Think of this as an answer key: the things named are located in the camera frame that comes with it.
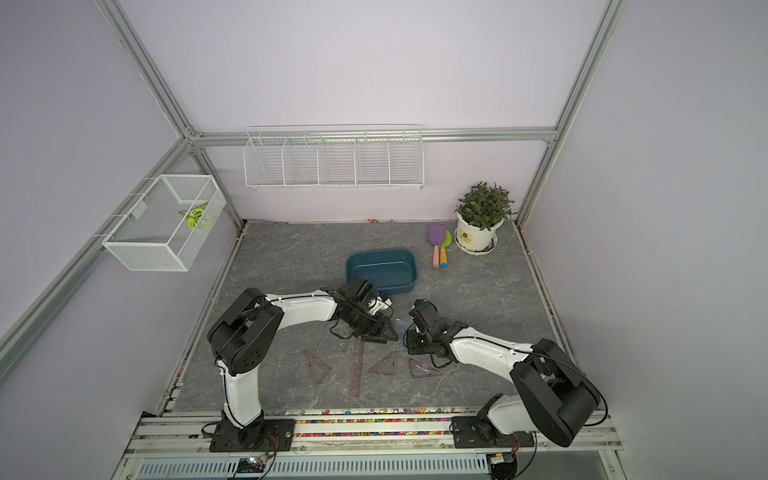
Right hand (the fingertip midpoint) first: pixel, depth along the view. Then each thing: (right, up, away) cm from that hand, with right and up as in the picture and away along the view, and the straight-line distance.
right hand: (410, 339), depth 89 cm
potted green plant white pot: (+24, +39, +10) cm, 47 cm away
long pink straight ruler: (-16, -10, -6) cm, 20 cm away
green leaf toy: (-60, +37, -7) cm, 71 cm away
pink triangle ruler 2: (-6, -6, -4) cm, 10 cm away
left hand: (-6, 0, -3) cm, 7 cm away
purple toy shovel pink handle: (+12, +33, +27) cm, 44 cm away
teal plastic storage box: (-5, +20, +18) cm, 27 cm away
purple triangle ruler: (+2, -7, -4) cm, 9 cm away
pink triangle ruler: (-27, -7, -4) cm, 28 cm away
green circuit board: (-40, -25, -17) cm, 50 cm away
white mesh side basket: (-68, +33, -6) cm, 76 cm away
